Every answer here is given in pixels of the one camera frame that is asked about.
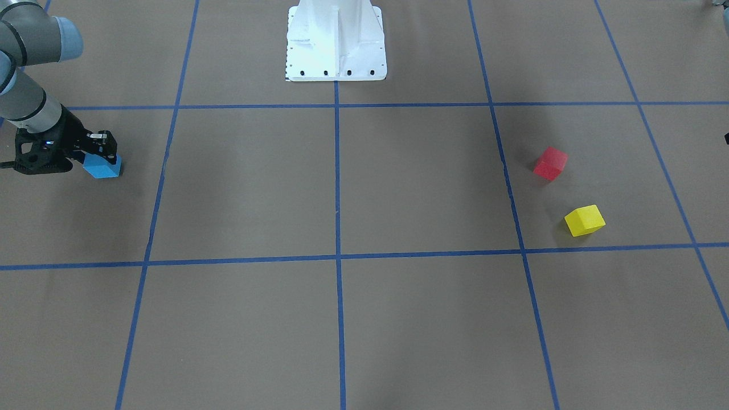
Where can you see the yellow foam block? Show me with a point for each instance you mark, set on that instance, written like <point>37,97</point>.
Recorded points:
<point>584,220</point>

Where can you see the red foam block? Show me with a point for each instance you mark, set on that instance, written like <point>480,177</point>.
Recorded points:
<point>550,164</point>

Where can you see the blue foam block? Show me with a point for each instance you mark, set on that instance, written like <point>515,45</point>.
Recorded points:
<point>99,168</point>

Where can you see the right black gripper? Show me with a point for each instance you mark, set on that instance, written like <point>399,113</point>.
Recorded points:
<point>72,135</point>

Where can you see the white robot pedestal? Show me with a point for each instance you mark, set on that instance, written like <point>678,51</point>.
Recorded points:
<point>335,41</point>

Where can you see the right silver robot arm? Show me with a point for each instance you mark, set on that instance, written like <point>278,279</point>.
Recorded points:
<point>31,36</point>

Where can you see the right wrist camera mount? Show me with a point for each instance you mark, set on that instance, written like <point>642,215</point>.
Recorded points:
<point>39,153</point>

